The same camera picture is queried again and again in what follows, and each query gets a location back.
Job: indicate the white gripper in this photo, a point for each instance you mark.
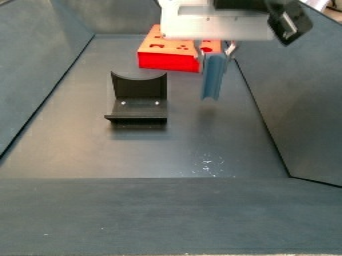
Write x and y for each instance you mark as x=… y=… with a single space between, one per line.
x=194 y=20

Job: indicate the black curved fixture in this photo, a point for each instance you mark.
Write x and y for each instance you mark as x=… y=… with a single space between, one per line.
x=140 y=100

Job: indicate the red foam shape-sorter block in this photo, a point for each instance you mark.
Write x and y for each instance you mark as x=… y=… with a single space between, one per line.
x=166 y=54

